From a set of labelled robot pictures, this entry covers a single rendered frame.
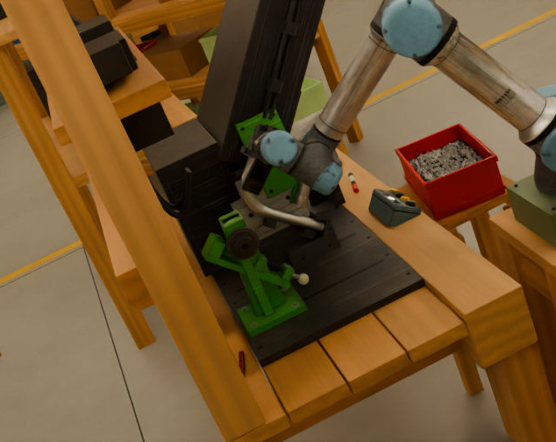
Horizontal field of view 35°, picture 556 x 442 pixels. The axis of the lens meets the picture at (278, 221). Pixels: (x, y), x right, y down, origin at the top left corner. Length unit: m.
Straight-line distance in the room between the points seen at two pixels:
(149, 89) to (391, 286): 0.71
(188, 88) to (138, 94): 3.40
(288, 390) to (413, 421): 1.25
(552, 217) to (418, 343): 0.43
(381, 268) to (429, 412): 1.06
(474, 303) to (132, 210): 0.75
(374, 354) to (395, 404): 1.30
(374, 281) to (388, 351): 0.26
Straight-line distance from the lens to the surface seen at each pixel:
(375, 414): 3.17
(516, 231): 2.21
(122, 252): 1.82
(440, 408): 3.10
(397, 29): 1.80
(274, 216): 2.26
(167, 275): 1.64
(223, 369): 1.74
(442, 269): 2.05
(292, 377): 1.92
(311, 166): 1.94
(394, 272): 2.10
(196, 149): 2.33
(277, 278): 2.07
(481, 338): 1.92
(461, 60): 1.85
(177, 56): 5.32
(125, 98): 1.83
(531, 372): 2.04
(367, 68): 1.98
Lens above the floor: 1.94
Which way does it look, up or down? 24 degrees down
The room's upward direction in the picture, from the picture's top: 23 degrees counter-clockwise
